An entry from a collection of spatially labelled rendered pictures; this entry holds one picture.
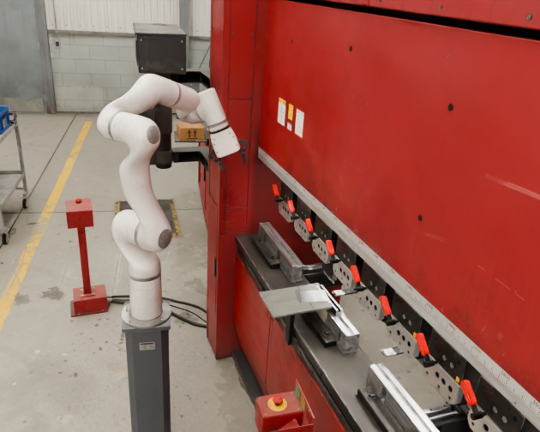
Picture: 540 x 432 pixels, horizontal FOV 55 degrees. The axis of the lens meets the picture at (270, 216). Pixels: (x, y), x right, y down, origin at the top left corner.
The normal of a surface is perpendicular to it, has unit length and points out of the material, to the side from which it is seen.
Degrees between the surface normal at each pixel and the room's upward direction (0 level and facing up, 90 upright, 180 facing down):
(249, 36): 90
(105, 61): 90
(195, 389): 0
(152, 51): 90
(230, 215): 90
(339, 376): 0
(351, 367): 0
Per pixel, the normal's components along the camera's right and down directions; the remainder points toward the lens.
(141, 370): 0.19, 0.42
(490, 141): -0.94, 0.09
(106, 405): 0.06, -0.91
